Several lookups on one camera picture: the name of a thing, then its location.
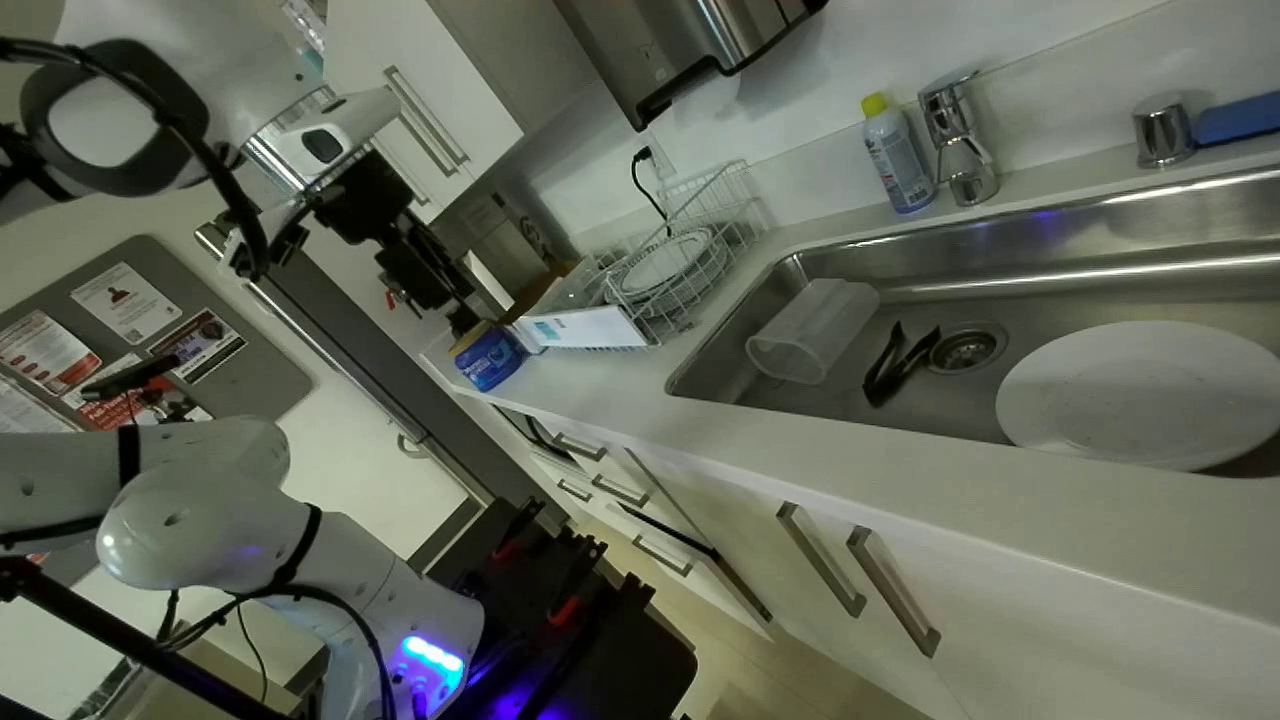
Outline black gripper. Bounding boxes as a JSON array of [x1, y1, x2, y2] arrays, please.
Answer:
[[528, 592, 701, 720]]

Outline silver bar cupboard handle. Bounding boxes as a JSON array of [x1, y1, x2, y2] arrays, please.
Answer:
[[777, 498, 871, 620], [843, 525, 942, 660]]

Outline white cupboard door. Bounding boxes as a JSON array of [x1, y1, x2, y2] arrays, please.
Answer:
[[636, 442, 936, 713], [812, 493, 1280, 720]]

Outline white upper cabinet door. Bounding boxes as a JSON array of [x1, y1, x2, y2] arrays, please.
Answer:
[[316, 0, 530, 224]]

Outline stainless steel sink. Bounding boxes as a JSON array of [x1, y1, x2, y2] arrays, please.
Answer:
[[659, 164, 1280, 485]]

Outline blue packet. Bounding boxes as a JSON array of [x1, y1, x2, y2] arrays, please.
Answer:
[[452, 324, 530, 396]]

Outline white blue carton box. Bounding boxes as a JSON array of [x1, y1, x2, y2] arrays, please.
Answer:
[[500, 300, 653, 359]]

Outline dark grey cabinet panel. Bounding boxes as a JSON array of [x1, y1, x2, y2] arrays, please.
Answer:
[[190, 217, 573, 517]]

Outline clear plastic measuring jug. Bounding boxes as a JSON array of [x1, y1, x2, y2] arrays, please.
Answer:
[[738, 277, 882, 393]]

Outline black tongs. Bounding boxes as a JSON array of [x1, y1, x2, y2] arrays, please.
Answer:
[[859, 319, 942, 410]]

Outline white plate in rack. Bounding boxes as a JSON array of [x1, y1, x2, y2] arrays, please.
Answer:
[[614, 224, 732, 305]]

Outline metal sink drain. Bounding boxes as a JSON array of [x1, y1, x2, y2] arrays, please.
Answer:
[[926, 324, 1008, 374]]

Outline grey notice board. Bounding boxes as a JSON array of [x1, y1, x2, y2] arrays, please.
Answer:
[[0, 232, 316, 431]]

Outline black metal stand bar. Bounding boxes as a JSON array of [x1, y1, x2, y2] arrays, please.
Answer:
[[0, 556, 293, 720]]

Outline silver black coffee machine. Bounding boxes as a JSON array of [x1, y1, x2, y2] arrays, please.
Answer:
[[195, 79, 490, 343]]

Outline dark photo flyer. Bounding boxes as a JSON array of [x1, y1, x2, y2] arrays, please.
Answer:
[[145, 307, 248, 383]]

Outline red black flyer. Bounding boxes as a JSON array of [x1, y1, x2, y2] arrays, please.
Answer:
[[56, 350, 214, 431]]

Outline clear soap bottle yellow cap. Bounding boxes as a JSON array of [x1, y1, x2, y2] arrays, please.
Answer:
[[856, 86, 939, 219]]

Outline large white round plate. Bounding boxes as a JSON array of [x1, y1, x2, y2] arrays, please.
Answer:
[[993, 315, 1280, 476]]

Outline chrome faucet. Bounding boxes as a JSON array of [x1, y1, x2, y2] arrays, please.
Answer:
[[915, 73, 1003, 206]]

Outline white paper notice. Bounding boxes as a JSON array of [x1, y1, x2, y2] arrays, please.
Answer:
[[67, 261, 187, 348]]

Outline stainless paper towel dispenser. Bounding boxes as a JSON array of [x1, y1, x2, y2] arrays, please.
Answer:
[[551, 0, 830, 132]]

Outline red white flyer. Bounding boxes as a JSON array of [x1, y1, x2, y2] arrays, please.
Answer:
[[0, 307, 106, 396]]

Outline clear plastic bottle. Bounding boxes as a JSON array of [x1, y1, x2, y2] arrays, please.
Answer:
[[275, 0, 331, 86]]

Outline chrome tap knob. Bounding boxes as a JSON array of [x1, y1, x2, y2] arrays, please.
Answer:
[[1130, 90, 1205, 173]]

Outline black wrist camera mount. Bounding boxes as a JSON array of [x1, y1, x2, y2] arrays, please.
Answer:
[[452, 512, 614, 646]]

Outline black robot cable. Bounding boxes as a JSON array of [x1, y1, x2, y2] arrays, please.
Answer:
[[153, 583, 403, 720]]

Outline wire dish rack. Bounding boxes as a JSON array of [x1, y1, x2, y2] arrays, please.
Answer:
[[595, 156, 785, 348]]

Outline black power plug cable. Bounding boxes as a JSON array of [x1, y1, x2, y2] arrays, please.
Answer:
[[626, 138, 681, 238]]

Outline silver upper cabinet handle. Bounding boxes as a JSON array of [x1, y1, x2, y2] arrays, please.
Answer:
[[381, 64, 476, 180]]

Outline black curved cable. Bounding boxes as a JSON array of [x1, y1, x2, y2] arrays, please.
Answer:
[[0, 37, 275, 272]]

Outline black ring shaped mount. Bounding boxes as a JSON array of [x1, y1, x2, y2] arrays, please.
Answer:
[[15, 37, 214, 198]]

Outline blue plastic handle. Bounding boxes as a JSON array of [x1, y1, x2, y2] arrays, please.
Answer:
[[1186, 83, 1280, 151]]

